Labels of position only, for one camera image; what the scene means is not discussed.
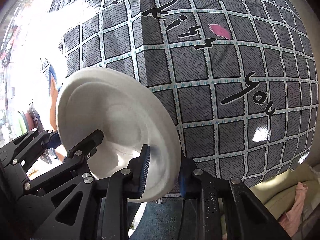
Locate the green square plate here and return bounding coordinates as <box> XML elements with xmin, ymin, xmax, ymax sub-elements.
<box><xmin>16</xmin><ymin>112</ymin><xmax>29</xmax><ymax>134</ymax></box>

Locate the large white bowl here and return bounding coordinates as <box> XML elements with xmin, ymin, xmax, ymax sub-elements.
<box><xmin>56</xmin><ymin>67</ymin><xmax>181</xmax><ymax>202</ymax></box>

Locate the blue jeans leg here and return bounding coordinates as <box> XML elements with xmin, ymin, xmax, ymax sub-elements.
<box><xmin>129</xmin><ymin>199</ymin><xmax>184</xmax><ymax>240</ymax></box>

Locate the checkered star tablecloth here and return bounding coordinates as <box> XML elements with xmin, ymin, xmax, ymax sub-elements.
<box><xmin>39</xmin><ymin>0</ymin><xmax>318</xmax><ymax>187</ymax></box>

